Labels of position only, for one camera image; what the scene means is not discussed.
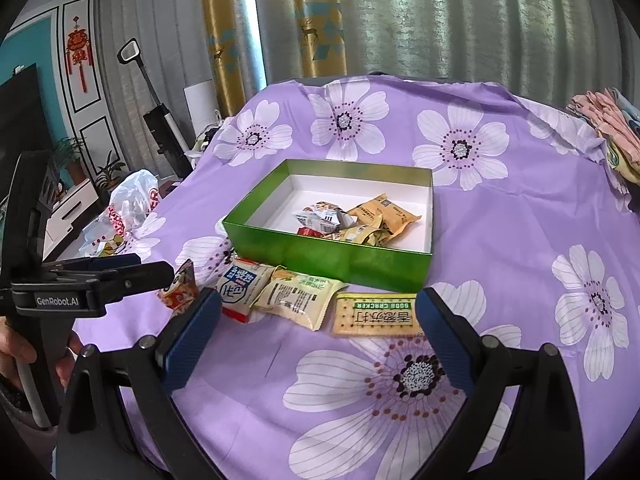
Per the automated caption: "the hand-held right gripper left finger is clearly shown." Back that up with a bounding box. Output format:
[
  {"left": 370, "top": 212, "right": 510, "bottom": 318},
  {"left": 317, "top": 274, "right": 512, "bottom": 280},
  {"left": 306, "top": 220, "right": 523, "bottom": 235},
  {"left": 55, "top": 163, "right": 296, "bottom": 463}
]
[{"left": 57, "top": 287, "right": 223, "bottom": 480}]

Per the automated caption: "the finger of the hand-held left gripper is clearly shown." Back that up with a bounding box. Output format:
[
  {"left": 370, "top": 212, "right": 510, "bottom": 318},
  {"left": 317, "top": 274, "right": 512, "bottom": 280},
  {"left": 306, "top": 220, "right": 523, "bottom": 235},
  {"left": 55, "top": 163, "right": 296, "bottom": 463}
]
[
  {"left": 42, "top": 254, "right": 143, "bottom": 282},
  {"left": 86, "top": 261, "right": 176, "bottom": 307}
]

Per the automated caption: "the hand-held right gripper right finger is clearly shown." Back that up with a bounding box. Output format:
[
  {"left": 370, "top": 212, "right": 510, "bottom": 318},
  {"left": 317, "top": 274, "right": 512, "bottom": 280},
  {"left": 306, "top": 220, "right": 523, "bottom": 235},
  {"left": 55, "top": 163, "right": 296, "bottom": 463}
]
[{"left": 414, "top": 287, "right": 585, "bottom": 480}]

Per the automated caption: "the small orange red snack packet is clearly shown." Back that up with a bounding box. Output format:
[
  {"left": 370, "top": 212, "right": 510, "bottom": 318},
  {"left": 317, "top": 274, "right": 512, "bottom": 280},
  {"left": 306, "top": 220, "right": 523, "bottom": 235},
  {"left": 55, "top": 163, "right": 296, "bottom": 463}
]
[{"left": 157, "top": 259, "right": 201, "bottom": 313}]

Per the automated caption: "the yellow cracker packet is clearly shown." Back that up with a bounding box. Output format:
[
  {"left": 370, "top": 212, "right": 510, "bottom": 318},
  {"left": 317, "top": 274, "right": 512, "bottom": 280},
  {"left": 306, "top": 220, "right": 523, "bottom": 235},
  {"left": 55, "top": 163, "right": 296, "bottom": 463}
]
[{"left": 331, "top": 292, "right": 423, "bottom": 338}]

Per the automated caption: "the white blue red snack packet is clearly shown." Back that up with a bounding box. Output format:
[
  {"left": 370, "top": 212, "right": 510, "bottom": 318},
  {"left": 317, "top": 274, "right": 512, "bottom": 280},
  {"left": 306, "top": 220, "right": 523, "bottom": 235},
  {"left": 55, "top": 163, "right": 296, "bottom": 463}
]
[{"left": 215, "top": 257, "right": 277, "bottom": 323}]

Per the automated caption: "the pale yellow green snack packet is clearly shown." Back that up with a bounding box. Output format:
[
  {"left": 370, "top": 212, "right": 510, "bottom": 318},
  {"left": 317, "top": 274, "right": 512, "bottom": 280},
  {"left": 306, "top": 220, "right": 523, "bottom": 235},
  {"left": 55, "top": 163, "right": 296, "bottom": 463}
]
[{"left": 250, "top": 267, "right": 348, "bottom": 332}]

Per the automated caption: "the orange tan snack packet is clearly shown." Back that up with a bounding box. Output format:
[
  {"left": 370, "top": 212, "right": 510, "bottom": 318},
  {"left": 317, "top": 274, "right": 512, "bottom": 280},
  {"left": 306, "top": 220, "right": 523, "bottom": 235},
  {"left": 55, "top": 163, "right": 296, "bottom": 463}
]
[{"left": 346, "top": 194, "right": 422, "bottom": 241}]

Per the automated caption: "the green cardboard box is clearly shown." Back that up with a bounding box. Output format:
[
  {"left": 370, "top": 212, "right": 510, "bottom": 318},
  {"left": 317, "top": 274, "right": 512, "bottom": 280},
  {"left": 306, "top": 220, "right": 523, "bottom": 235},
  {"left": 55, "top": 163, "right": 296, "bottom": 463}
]
[{"left": 221, "top": 158, "right": 435, "bottom": 293}]

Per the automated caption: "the silver grey snack packet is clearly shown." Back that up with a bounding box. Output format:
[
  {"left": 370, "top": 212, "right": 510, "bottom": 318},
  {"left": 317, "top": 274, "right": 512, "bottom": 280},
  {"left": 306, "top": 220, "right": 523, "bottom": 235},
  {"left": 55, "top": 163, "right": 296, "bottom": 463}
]
[{"left": 292, "top": 201, "right": 356, "bottom": 234}]

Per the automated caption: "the person's left forearm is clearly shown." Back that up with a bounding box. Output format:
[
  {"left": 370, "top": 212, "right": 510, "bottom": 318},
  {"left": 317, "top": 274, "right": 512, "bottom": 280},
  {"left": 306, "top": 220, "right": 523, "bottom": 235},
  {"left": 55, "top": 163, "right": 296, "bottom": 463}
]
[{"left": 0, "top": 360, "right": 63, "bottom": 466}]

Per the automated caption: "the person's left hand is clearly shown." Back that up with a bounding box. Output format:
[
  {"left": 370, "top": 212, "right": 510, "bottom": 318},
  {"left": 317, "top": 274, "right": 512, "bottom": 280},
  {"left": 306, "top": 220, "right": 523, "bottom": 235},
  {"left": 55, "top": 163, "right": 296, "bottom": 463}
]
[{"left": 0, "top": 317, "right": 83, "bottom": 388}]

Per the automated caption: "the white plastic bag red print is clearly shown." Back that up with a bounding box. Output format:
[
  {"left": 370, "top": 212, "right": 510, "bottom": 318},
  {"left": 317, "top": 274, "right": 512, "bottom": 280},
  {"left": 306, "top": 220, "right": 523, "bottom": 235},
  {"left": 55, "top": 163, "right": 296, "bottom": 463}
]
[{"left": 79, "top": 169, "right": 161, "bottom": 258}]

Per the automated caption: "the white television cabinet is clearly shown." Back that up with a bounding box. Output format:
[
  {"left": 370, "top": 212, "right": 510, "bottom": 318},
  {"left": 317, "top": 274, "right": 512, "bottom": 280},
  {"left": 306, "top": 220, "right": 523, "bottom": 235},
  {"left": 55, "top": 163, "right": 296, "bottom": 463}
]
[{"left": 42, "top": 177, "right": 101, "bottom": 261}]

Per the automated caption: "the purple floral cloth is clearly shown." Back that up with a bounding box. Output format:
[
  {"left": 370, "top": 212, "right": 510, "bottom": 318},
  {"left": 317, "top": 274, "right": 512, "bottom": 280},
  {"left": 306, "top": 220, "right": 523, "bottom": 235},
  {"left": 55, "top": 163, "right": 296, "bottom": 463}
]
[{"left": 72, "top": 75, "right": 640, "bottom": 480}]

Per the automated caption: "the upright vacuum cleaner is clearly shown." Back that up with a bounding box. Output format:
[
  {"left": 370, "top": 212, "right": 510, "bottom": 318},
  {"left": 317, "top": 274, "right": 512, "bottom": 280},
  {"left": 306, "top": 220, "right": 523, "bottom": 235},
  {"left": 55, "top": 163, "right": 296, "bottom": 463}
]
[{"left": 116, "top": 38, "right": 193, "bottom": 181}]

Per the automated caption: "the white board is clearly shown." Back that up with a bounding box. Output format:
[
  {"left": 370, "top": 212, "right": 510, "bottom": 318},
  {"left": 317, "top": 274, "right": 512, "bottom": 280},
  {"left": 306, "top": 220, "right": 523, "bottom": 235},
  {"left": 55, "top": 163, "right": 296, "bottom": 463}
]
[{"left": 183, "top": 81, "right": 223, "bottom": 143}]

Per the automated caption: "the black television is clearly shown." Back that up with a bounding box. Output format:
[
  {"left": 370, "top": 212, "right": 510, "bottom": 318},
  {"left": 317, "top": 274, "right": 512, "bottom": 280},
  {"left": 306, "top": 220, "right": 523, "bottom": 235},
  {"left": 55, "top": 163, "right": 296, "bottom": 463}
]
[{"left": 0, "top": 63, "right": 53, "bottom": 201}]

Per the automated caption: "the gold patterned curtain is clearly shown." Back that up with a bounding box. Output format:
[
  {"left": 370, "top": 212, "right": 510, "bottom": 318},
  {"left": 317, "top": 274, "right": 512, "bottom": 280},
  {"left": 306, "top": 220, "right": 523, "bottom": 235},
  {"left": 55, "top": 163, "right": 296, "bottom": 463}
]
[
  {"left": 292, "top": 0, "right": 348, "bottom": 81},
  {"left": 200, "top": 0, "right": 248, "bottom": 116}
]

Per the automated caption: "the pile of folded clothes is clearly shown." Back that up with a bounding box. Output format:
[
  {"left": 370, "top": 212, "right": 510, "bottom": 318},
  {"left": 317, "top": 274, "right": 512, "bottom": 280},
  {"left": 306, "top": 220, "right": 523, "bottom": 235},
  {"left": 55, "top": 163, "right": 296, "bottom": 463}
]
[{"left": 566, "top": 87, "right": 640, "bottom": 186}]

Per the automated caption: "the grey green curtain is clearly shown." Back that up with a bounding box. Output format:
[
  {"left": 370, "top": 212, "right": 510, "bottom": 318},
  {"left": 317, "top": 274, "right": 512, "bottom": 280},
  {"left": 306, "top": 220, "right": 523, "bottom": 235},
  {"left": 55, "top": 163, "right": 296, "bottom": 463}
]
[{"left": 250, "top": 0, "right": 631, "bottom": 98}]

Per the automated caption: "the red knot wall ornament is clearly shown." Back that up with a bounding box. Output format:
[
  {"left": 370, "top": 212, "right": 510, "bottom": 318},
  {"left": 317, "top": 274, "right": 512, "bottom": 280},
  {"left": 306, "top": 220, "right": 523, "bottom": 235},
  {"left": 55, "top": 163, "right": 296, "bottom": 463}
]
[{"left": 66, "top": 16, "right": 95, "bottom": 93}]

